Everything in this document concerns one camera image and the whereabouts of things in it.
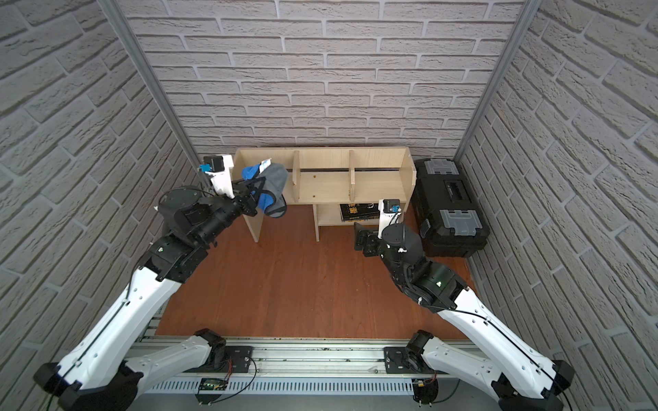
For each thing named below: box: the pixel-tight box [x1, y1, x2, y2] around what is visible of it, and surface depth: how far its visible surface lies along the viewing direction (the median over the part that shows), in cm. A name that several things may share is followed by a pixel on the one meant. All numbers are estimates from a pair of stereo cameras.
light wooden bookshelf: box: [233, 147, 418, 244], surface depth 87 cm
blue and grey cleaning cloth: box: [241, 157, 289, 219], surface depth 60 cm
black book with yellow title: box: [339, 202, 380, 223], surface depth 94 cm
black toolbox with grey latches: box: [411, 157, 491, 258], surface depth 92 cm
